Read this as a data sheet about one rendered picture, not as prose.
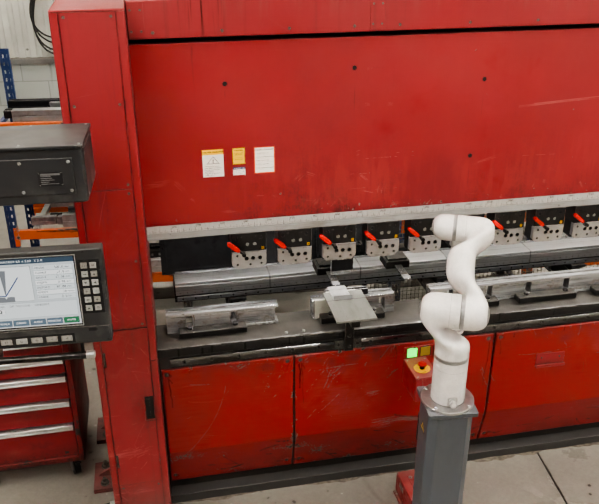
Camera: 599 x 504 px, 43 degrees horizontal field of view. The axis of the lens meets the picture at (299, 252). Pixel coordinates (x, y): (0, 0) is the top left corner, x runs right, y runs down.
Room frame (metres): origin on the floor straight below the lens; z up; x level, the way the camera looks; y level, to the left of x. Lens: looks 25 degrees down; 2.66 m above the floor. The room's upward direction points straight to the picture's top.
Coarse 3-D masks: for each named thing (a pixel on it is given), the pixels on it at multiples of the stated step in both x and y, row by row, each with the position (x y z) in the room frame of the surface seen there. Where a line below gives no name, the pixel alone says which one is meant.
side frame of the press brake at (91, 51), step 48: (96, 0) 2.87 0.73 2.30; (96, 48) 2.66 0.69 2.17; (96, 96) 2.65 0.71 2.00; (96, 144) 2.65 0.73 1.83; (96, 192) 2.65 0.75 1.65; (96, 240) 2.64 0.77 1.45; (144, 240) 2.68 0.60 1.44; (144, 288) 2.67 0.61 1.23; (144, 336) 2.67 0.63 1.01; (144, 384) 2.66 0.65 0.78; (144, 432) 2.66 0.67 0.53; (144, 480) 2.65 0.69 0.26
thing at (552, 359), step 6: (540, 354) 3.13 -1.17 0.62; (546, 354) 3.14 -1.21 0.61; (552, 354) 3.15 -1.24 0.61; (558, 354) 3.15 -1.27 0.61; (564, 354) 3.16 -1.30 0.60; (540, 360) 3.13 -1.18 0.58; (546, 360) 3.14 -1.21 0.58; (552, 360) 3.15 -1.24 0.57; (558, 360) 3.15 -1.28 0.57; (540, 366) 3.12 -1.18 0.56; (546, 366) 3.12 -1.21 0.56; (552, 366) 3.13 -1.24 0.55
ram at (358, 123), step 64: (192, 64) 2.93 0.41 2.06; (256, 64) 2.98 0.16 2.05; (320, 64) 3.03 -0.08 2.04; (384, 64) 3.08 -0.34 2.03; (448, 64) 3.14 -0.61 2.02; (512, 64) 3.19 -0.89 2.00; (576, 64) 3.25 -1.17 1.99; (192, 128) 2.93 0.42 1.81; (256, 128) 2.98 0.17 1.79; (320, 128) 3.03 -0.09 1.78; (384, 128) 3.08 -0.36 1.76; (448, 128) 3.14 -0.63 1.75; (512, 128) 3.20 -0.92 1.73; (576, 128) 3.26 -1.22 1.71; (192, 192) 2.92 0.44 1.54; (256, 192) 2.97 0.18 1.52; (320, 192) 3.03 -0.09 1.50; (384, 192) 3.09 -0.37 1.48; (448, 192) 3.15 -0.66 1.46; (512, 192) 3.21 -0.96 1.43; (576, 192) 3.27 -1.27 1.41
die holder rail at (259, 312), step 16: (224, 304) 3.00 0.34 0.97; (240, 304) 3.01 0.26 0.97; (256, 304) 3.00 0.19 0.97; (272, 304) 3.00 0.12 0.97; (176, 320) 2.91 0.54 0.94; (192, 320) 2.95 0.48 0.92; (208, 320) 2.94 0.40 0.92; (224, 320) 2.96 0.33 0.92; (240, 320) 2.97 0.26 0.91; (256, 320) 2.99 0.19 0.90; (272, 320) 3.00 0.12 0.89
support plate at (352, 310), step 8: (328, 296) 3.02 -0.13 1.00; (352, 296) 3.02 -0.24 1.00; (360, 296) 3.02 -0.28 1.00; (328, 304) 2.95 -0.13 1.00; (336, 304) 2.95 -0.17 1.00; (344, 304) 2.95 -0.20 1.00; (352, 304) 2.95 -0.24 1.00; (360, 304) 2.95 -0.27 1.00; (368, 304) 2.95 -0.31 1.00; (336, 312) 2.88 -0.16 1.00; (344, 312) 2.88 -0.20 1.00; (352, 312) 2.88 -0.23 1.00; (360, 312) 2.88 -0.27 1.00; (368, 312) 2.88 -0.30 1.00; (336, 320) 2.81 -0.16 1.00; (344, 320) 2.81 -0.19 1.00; (352, 320) 2.81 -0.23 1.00; (360, 320) 2.82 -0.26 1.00; (368, 320) 2.83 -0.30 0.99
